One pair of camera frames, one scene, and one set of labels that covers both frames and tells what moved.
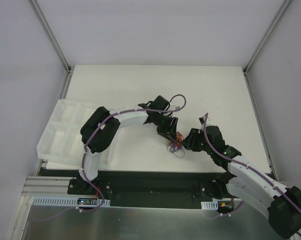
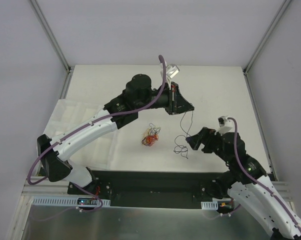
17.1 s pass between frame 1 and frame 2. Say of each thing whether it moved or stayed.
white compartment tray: stayed
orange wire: moved
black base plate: stayed
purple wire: moved
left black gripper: moved
